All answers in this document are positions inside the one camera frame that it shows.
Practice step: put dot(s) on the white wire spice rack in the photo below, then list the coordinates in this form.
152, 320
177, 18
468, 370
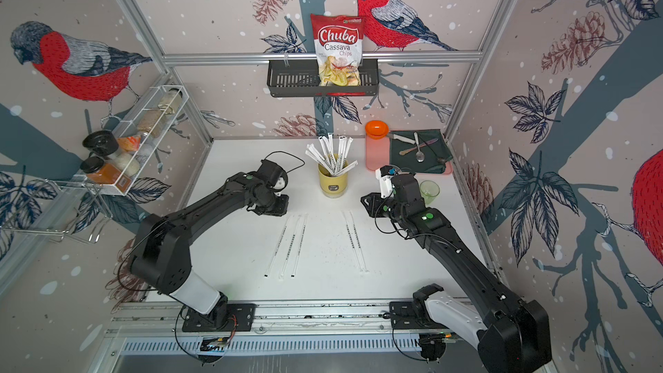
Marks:
138, 138

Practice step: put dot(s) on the yellow straw cup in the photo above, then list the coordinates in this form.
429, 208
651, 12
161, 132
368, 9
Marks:
332, 186

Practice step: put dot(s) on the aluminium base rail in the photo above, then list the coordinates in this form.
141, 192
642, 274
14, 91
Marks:
296, 327

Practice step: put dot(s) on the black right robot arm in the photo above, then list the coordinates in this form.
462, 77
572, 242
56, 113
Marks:
509, 333

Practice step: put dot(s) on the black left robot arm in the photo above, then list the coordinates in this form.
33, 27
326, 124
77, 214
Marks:
161, 256

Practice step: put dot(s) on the black lid spice jar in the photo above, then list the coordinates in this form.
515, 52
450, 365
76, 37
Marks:
102, 143

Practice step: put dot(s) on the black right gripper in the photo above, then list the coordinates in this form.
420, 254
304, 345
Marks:
373, 209

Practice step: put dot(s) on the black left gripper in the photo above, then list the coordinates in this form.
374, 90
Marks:
281, 210

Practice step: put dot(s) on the orange bowl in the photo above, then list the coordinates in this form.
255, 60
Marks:
376, 129

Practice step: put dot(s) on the straw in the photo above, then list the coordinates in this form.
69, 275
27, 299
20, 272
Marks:
277, 247
300, 245
359, 246
290, 248
352, 243

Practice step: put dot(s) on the metal spoon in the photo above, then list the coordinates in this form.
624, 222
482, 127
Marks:
419, 155

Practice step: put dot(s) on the orange spice jar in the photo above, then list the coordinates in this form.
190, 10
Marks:
102, 172

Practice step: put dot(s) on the pink tray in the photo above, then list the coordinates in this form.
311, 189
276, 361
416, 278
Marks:
377, 153

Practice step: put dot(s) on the black wall basket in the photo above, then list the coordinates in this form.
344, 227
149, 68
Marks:
300, 79

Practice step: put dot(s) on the green mat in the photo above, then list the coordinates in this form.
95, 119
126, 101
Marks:
433, 145

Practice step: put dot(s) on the white handle knife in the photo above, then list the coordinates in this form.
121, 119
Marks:
402, 138

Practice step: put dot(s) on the Chuba cassava chips bag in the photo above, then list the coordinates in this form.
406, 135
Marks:
338, 45

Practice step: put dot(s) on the bundle wrapped straws in cup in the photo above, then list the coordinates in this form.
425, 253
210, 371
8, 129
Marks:
332, 154

